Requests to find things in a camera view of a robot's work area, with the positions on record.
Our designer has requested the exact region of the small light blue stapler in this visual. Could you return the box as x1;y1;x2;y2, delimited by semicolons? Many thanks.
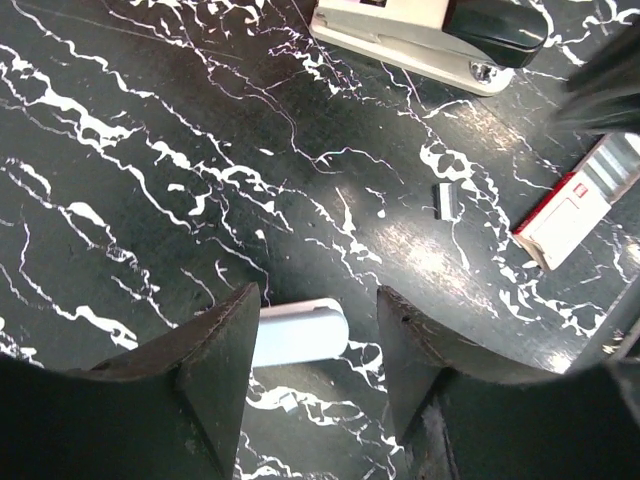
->
252;298;349;369

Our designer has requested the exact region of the staples box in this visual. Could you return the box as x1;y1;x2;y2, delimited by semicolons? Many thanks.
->
513;133;639;271

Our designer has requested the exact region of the staple strip piece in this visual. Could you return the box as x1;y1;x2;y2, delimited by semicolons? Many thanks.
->
434;182;459;221
278;392;298;414

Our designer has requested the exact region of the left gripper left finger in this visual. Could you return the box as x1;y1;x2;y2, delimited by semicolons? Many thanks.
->
1;283;260;479

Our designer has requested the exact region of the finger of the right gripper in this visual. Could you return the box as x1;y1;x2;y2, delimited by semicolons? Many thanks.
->
552;24;639;134

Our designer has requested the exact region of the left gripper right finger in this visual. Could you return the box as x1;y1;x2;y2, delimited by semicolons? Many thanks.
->
377;286;639;479

